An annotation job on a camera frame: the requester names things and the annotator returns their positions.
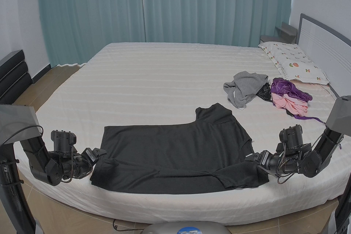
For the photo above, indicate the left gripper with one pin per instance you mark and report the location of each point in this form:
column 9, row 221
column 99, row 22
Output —
column 94, row 156

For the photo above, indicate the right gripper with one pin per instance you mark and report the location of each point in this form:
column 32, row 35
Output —
column 262, row 160

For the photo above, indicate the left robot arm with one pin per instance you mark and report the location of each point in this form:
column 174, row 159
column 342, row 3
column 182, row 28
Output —
column 35, row 156

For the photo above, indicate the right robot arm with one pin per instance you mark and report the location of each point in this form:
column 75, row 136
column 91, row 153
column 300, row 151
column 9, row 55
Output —
column 331, row 137

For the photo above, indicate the bed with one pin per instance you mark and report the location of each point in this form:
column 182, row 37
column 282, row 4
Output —
column 164, row 76

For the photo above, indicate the pink garment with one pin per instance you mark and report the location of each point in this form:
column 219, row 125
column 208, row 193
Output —
column 285, row 102

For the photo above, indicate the black satin garment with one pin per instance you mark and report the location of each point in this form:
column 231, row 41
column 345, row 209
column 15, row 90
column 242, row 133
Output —
column 264, row 94

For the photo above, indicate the purple garment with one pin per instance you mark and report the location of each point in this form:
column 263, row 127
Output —
column 285, row 87

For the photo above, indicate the grey garment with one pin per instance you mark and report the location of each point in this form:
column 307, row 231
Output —
column 246, row 84

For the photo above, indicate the white printed pillow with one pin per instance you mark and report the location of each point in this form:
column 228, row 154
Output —
column 293, row 60

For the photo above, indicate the dark grey chest of drawers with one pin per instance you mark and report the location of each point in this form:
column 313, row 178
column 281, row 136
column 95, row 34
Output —
column 13, row 76

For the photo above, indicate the grey bedside table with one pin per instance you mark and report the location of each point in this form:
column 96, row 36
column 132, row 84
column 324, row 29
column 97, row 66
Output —
column 286, row 30

